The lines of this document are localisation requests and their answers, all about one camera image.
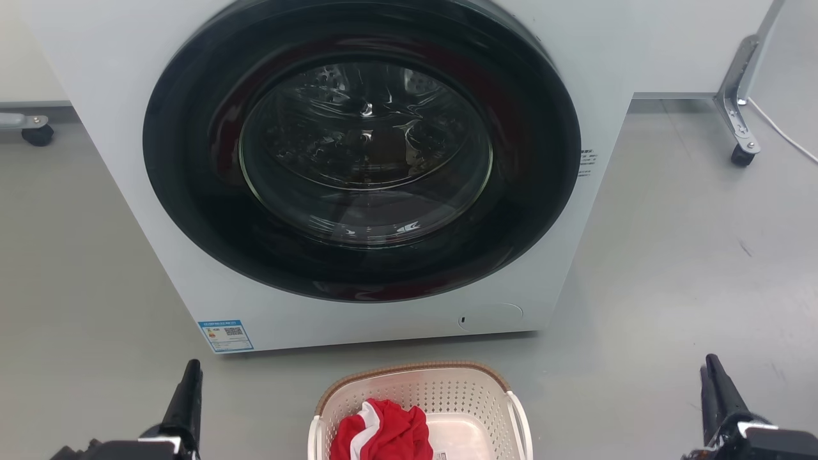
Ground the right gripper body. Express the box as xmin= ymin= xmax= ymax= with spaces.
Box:
xmin=683 ymin=422 xmax=818 ymax=460

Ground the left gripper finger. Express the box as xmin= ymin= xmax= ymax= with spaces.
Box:
xmin=160 ymin=359 xmax=194 ymax=443
xmin=185 ymin=362 xmax=203 ymax=448

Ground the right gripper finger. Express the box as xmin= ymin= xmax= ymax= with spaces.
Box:
xmin=706 ymin=353 xmax=768 ymax=436
xmin=700 ymin=364 xmax=726 ymax=445

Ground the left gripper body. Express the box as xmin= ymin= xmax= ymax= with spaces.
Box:
xmin=50 ymin=434 xmax=192 ymax=460

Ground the white perforated laundry basket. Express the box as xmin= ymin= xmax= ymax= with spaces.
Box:
xmin=307 ymin=361 xmax=534 ymax=460

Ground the blue energy label sticker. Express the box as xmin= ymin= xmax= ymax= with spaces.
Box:
xmin=197 ymin=319 xmax=254 ymax=353

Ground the red and white garment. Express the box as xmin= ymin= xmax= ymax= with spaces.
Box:
xmin=330 ymin=399 xmax=434 ymax=460

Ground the black round washer door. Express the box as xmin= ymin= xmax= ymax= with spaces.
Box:
xmin=142 ymin=0 xmax=582 ymax=303

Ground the round white filter cover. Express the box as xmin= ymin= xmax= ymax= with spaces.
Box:
xmin=458 ymin=303 xmax=524 ymax=333

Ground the white front-load washing machine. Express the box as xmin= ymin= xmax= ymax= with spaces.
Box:
xmin=19 ymin=0 xmax=774 ymax=355

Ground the white partition panel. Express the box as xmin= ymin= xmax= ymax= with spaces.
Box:
xmin=629 ymin=0 xmax=788 ymax=100
xmin=0 ymin=0 xmax=71 ymax=107

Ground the white floor cable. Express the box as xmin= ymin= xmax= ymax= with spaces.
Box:
xmin=746 ymin=96 xmax=818 ymax=164

